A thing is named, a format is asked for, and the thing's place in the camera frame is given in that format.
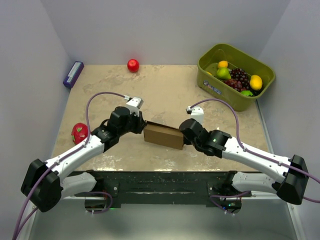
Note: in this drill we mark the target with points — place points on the aluminium frame rail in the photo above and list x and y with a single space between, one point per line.
47 182

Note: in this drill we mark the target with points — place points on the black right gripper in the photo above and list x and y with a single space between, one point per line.
186 141

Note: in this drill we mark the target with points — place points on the orange fruit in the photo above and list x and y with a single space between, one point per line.
222 64

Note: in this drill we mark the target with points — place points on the green plastic tub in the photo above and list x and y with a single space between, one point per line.
208 80

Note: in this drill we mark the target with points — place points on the purple rectangular box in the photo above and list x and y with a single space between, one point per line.
73 74

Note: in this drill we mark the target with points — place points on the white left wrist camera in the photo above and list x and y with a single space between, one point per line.
134 104

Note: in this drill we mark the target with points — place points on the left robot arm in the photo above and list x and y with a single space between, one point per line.
46 183

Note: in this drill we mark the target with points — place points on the green apple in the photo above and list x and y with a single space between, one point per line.
247 93

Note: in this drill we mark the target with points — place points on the dark purple grapes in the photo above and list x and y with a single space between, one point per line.
239 80

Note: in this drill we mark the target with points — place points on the green pear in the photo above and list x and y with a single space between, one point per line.
223 73

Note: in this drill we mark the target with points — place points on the red dragon fruit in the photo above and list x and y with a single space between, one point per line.
79 132

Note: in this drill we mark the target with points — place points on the brown cardboard box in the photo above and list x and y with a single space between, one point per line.
163 135

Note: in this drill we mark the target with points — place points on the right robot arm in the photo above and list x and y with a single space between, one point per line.
280 175

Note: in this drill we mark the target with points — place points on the yellow lemon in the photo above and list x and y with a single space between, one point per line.
256 82

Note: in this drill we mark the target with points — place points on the red apple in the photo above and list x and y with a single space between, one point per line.
133 65

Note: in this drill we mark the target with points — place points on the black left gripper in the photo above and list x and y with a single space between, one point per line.
140 123

